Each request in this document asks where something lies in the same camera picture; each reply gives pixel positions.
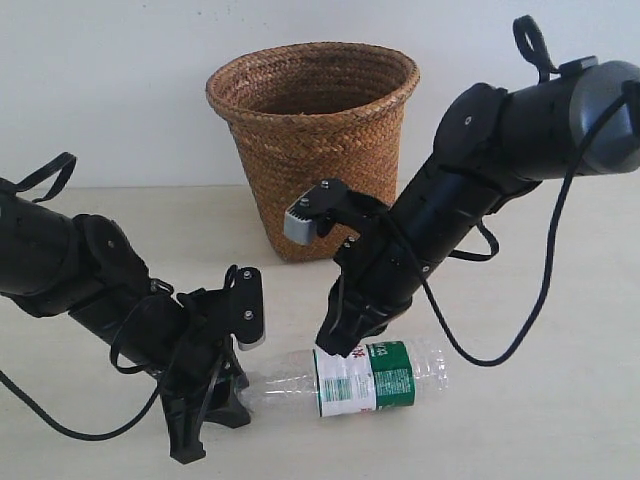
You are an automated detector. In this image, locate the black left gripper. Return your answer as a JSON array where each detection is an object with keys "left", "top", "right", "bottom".
[{"left": 112, "top": 288, "right": 251, "bottom": 447}]

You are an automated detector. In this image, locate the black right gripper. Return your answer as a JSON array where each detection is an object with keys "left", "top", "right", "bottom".
[{"left": 315, "top": 199, "right": 435, "bottom": 357}]

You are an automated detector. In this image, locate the clear plastic bottle green label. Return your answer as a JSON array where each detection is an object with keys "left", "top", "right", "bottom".
[{"left": 240, "top": 338, "right": 448, "bottom": 420}]

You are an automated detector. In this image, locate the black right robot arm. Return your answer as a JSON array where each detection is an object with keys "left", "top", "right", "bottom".
[{"left": 315, "top": 16, "right": 639, "bottom": 356}]

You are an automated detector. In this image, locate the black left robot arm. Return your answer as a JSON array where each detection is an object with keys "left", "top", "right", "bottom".
[{"left": 1, "top": 152, "right": 264, "bottom": 463}]

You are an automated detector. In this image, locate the brown woven wicker basket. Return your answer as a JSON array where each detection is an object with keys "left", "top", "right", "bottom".
[{"left": 205, "top": 41, "right": 420, "bottom": 263}]

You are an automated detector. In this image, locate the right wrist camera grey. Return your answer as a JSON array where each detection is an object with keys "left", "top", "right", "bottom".
[{"left": 283, "top": 178, "right": 371, "bottom": 247}]

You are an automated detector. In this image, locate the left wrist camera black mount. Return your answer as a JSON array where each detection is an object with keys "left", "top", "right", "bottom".
[{"left": 223, "top": 265, "right": 266, "bottom": 351}]

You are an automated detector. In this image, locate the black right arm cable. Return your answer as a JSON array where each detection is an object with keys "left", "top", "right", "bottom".
[{"left": 379, "top": 82, "right": 634, "bottom": 369}]

